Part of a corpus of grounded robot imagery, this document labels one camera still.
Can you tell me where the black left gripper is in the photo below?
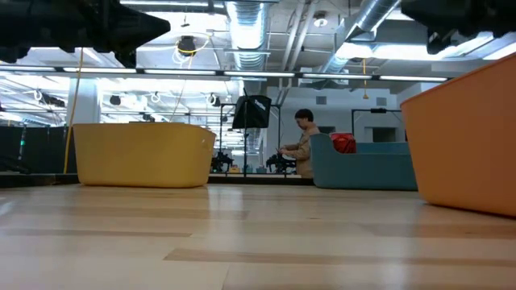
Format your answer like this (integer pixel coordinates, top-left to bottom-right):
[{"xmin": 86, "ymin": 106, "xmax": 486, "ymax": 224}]
[{"xmin": 40, "ymin": 0, "xmax": 172, "ymax": 68}]

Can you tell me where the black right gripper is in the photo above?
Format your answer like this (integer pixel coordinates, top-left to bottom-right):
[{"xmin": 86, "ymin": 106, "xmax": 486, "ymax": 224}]
[{"xmin": 400, "ymin": 0, "xmax": 497, "ymax": 56}]

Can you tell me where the red Coca-Cola soda can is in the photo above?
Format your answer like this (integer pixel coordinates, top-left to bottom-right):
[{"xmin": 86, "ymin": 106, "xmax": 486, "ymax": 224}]
[{"xmin": 329, "ymin": 132, "xmax": 358, "ymax": 155}]

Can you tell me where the black ceiling lamp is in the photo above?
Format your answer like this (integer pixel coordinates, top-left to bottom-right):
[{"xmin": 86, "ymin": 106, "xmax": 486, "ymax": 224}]
[{"xmin": 177, "ymin": 35, "xmax": 198, "ymax": 57}]

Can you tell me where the yellow plastic bin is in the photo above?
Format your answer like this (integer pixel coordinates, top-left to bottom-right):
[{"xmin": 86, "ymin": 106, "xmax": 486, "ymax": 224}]
[{"xmin": 72, "ymin": 122, "xmax": 218, "ymax": 189}]

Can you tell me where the long white light bar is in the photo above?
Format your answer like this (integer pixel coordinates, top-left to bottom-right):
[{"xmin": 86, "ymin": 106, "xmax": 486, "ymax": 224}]
[{"xmin": 0, "ymin": 64, "xmax": 448, "ymax": 85}]

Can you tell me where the orange plastic bin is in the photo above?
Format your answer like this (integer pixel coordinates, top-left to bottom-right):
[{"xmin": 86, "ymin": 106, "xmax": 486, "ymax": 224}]
[{"xmin": 399, "ymin": 52, "xmax": 516, "ymax": 219}]

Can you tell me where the black softbox studio light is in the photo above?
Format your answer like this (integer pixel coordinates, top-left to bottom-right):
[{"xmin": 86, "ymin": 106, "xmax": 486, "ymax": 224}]
[{"xmin": 231, "ymin": 87, "xmax": 273, "ymax": 178}]

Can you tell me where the black partition panel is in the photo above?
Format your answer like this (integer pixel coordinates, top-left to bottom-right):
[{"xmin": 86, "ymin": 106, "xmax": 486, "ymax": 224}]
[{"xmin": 0, "ymin": 125, "xmax": 77, "ymax": 175}]

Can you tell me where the blue plastic bin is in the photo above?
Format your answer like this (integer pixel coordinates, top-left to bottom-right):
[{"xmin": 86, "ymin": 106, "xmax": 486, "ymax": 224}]
[{"xmin": 309, "ymin": 132, "xmax": 419, "ymax": 192}]

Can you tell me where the person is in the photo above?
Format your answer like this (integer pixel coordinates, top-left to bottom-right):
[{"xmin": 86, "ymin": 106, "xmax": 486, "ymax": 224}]
[{"xmin": 277, "ymin": 108, "xmax": 322, "ymax": 180}]

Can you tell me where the silver ventilation duct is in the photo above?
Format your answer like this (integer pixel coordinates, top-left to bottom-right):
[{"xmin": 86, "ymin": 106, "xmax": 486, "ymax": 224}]
[
  {"xmin": 224, "ymin": 0, "xmax": 270, "ymax": 73},
  {"xmin": 320, "ymin": 0, "xmax": 402, "ymax": 74}
]

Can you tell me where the black metal stand frame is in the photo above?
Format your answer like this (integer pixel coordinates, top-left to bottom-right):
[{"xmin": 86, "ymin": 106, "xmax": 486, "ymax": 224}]
[{"xmin": 351, "ymin": 107, "xmax": 409, "ymax": 142}]

